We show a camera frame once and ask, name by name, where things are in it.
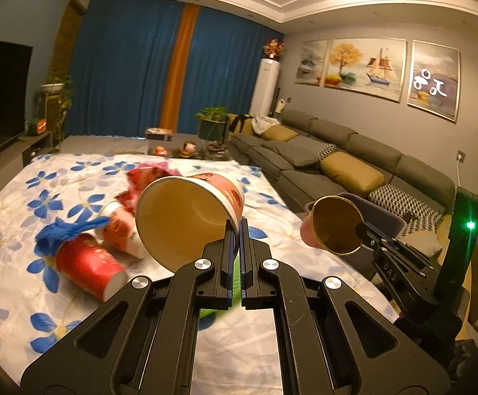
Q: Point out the orange ornament on dish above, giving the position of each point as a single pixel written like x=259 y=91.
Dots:
x=160 y=150

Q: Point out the brown wooden wall panel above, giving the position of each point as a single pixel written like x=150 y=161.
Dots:
x=66 y=37

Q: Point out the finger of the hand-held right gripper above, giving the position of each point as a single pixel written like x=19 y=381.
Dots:
x=370 y=234

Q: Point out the flat printed box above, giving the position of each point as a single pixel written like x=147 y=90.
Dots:
x=159 y=133

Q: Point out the white floor air conditioner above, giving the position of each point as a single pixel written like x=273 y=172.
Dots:
x=264 y=86

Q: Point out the blue floral tablecloth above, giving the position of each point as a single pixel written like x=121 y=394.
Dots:
x=16 y=317

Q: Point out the green sheet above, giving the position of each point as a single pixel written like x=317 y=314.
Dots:
x=216 y=317

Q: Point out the black television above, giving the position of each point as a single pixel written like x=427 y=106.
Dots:
x=0 y=98

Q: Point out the dark tea tray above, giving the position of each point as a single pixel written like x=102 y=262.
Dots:
x=217 y=149

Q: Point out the grey coffee table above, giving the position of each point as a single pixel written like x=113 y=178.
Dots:
x=111 y=144

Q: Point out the grey cushion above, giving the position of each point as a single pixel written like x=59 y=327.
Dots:
x=290 y=152

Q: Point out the white garment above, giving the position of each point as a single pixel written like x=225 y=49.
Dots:
x=264 y=123

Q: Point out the grey plastic bin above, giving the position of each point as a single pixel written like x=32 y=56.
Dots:
x=387 y=218

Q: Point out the houndstooth cushion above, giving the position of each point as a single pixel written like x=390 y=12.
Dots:
x=319 y=146
x=403 y=203

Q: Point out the artificial flower bouquet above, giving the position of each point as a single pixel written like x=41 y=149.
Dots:
x=273 y=47

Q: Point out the tree and sailboat painting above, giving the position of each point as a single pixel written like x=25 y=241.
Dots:
x=366 y=70

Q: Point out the grey television cabinet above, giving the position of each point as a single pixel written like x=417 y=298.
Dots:
x=0 y=168

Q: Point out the purple sky painting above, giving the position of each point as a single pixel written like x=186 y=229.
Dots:
x=432 y=82

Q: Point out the tan seat cushion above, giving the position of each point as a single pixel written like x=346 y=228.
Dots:
x=422 y=243

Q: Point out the large white red paper cup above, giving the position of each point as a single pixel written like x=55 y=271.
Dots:
x=173 y=222

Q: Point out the potted plant in dark pot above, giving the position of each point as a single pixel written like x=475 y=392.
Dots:
x=212 y=125

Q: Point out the white paper roll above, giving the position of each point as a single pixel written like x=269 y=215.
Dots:
x=280 y=105

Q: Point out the red paper cup gold inside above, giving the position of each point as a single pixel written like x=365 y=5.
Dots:
x=333 y=226

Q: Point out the trailing plant in white pot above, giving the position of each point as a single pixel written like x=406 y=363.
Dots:
x=53 y=87

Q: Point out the brown figurine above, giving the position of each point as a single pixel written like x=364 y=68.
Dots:
x=188 y=148

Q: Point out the small mustard cushion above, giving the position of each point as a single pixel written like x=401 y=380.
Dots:
x=279 y=133

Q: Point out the blue knitted cloth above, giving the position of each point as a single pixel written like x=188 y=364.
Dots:
x=64 y=232

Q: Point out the grey sofa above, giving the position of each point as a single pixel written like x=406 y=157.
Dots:
x=370 y=140

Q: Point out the small landscape painting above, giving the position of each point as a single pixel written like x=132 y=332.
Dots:
x=311 y=63

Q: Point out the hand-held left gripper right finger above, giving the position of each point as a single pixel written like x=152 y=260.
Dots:
x=245 y=251

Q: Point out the black garment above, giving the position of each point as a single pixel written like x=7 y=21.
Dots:
x=239 y=123

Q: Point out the red plastic wrapper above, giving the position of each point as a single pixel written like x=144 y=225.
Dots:
x=144 y=177

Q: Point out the large mustard cushion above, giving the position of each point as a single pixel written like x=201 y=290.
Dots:
x=352 y=173

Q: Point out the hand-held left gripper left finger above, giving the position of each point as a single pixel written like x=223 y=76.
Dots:
x=231 y=247

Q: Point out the white red-print paper cup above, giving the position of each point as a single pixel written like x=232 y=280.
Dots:
x=119 y=230

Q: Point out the metal plant stand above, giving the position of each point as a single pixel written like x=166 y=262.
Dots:
x=53 y=115

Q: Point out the blue curtain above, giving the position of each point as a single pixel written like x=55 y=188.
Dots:
x=119 y=70
x=230 y=66

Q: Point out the orange curtain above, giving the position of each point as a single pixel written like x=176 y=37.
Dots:
x=179 y=70

